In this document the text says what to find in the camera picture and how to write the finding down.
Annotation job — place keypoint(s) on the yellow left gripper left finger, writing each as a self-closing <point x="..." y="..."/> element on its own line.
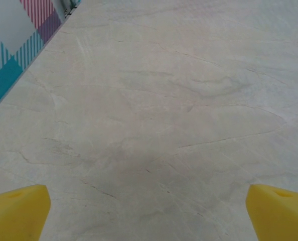
<point x="16" y="216"/>

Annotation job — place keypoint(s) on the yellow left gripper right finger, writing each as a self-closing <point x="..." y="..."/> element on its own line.
<point x="279" y="218"/>

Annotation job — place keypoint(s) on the aluminium floor rail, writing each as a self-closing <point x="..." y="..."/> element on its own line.
<point x="24" y="72"/>

